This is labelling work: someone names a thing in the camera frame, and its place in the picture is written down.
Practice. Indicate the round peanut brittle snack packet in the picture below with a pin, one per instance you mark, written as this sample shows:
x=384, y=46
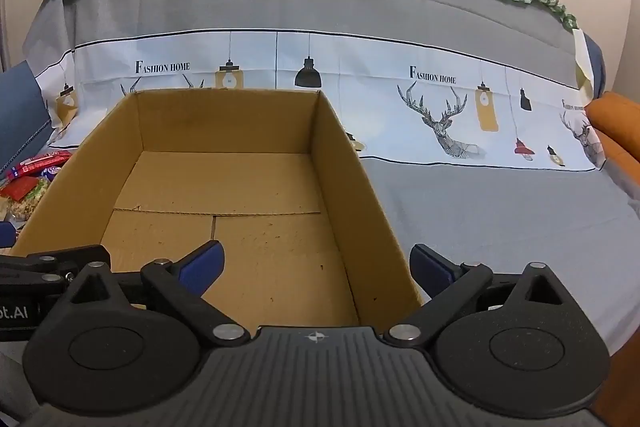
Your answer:
x=21, y=211

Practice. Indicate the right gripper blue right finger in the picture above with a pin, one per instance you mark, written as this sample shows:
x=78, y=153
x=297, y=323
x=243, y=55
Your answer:
x=432, y=272

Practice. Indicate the red square snack packet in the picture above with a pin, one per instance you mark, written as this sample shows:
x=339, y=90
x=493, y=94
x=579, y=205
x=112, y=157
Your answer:
x=18, y=188

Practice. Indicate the brown cardboard box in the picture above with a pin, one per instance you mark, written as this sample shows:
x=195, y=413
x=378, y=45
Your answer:
x=270, y=174

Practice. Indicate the grey deer print sofa cover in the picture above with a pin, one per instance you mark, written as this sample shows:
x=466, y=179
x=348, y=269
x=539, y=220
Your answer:
x=469, y=115

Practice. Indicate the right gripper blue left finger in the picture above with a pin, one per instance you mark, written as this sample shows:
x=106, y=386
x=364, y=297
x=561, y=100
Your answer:
x=198, y=270

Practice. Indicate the red spicy strip snack packet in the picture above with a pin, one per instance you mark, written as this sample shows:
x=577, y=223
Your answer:
x=38, y=163

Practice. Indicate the orange cushion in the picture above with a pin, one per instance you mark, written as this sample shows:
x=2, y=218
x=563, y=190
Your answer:
x=616, y=120

